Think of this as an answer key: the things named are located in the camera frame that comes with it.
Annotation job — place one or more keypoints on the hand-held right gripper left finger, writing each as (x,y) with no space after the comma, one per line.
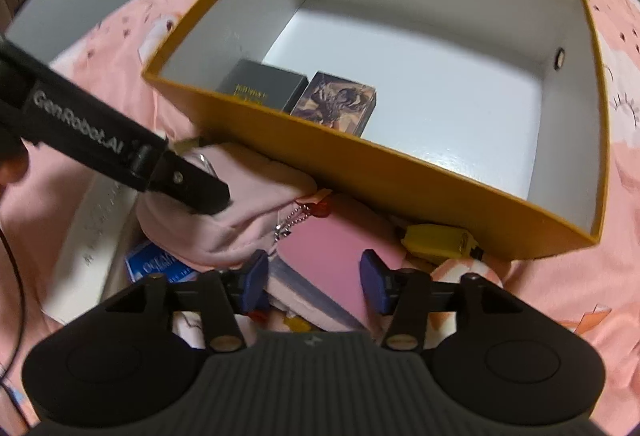
(256,277)

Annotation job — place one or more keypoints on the printed card box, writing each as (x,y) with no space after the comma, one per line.
(337,103)

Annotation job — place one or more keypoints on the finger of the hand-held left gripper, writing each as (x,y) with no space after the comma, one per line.
(195,188)

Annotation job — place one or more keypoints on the pink cloth pouch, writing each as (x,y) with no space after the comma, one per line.
(240,196)

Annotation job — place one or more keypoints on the pink notebook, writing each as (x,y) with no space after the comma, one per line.
(330,261)

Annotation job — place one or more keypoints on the small black box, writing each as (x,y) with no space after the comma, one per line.
(262,85)

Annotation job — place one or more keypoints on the blue card box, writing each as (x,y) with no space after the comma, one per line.
(155,263)

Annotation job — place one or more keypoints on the orange cardboard box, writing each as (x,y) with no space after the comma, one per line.
(400,90)

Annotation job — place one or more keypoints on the pink printed blanket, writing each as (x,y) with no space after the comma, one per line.
(620,316)

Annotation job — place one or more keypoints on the yellow plastic case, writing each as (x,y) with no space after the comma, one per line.
(440,241)

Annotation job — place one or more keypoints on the long white box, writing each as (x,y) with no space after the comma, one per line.
(95,236)

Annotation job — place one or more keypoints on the person's left hand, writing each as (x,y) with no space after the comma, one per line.
(11,170)

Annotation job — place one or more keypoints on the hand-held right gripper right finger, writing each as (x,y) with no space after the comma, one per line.
(375,287)

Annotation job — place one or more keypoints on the white pink round toy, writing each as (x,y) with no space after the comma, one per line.
(462,272)

